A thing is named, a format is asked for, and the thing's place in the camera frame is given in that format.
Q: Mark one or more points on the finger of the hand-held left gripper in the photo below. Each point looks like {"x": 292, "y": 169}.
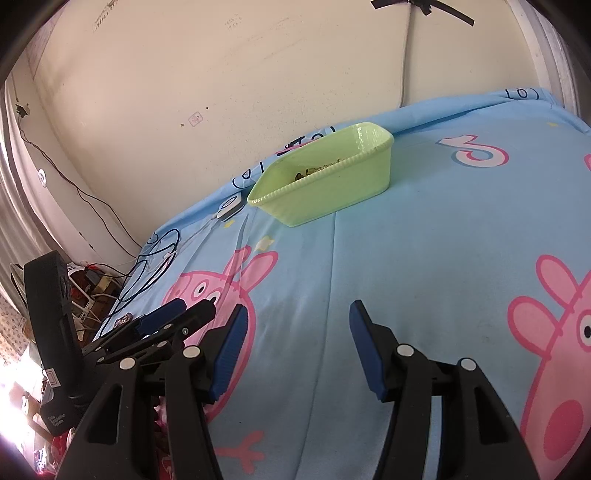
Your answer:
{"x": 194, "y": 318}
{"x": 161, "y": 316}

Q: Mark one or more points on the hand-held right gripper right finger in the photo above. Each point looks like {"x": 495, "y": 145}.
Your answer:
{"x": 364, "y": 353}

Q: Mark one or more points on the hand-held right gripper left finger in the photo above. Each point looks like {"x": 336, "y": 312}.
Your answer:
{"x": 231, "y": 353}

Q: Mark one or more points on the light green plastic tray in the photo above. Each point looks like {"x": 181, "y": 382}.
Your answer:
{"x": 341, "y": 184}

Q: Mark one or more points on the jewelry heap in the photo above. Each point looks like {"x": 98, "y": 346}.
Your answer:
{"x": 316, "y": 170}

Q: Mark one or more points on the small patterned trinket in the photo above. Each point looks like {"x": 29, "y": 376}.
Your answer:
{"x": 123, "y": 319}

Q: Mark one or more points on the grey curtain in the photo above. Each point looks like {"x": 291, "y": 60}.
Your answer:
{"x": 18, "y": 221}

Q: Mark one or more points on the blue cartoon pig bedsheet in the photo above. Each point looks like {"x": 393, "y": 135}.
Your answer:
{"x": 415, "y": 258}

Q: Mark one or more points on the white charger box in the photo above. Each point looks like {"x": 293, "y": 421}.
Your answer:
{"x": 231, "y": 206}

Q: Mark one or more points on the black ceiling fan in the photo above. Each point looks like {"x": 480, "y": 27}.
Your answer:
{"x": 425, "y": 7}

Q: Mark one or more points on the white round wall fixture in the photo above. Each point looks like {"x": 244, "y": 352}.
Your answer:
{"x": 41, "y": 177}

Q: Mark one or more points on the small pink wall sticker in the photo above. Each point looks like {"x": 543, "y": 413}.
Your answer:
{"x": 196, "y": 118}

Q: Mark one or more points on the black wall socket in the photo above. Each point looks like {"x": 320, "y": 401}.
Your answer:
{"x": 21, "y": 110}

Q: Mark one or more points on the wall conduit pipe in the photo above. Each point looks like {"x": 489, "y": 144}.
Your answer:
{"x": 405, "y": 60}

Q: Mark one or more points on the white frame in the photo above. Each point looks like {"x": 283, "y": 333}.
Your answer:
{"x": 549, "y": 50}

